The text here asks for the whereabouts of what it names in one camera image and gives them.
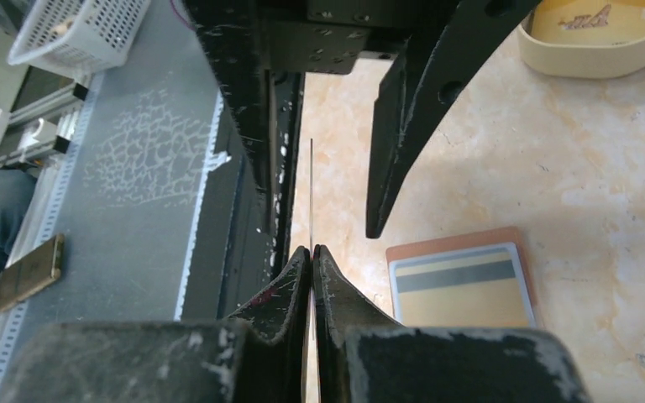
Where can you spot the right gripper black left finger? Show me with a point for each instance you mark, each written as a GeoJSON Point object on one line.
{"type": "Point", "coordinates": [252, 355]}

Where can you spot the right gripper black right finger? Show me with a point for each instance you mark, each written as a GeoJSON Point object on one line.
{"type": "Point", "coordinates": [364, 355]}

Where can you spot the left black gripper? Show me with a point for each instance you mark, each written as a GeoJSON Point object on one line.
{"type": "Point", "coordinates": [438, 47]}

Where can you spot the beige oval card tray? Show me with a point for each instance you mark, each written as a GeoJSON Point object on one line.
{"type": "Point", "coordinates": [577, 61]}

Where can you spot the brown leather card holder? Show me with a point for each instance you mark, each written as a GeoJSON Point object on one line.
{"type": "Point", "coordinates": [461, 278]}

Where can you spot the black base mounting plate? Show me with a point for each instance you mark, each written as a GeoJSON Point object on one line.
{"type": "Point", "coordinates": [244, 228]}

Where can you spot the gold smartphone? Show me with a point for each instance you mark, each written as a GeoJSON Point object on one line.
{"type": "Point", "coordinates": [31, 274]}

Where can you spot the white perforated plastic basket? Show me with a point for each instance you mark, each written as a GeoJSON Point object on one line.
{"type": "Point", "coordinates": [77, 38]}

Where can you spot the aluminium frame rail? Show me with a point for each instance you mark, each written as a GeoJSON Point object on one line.
{"type": "Point", "coordinates": [33, 125]}

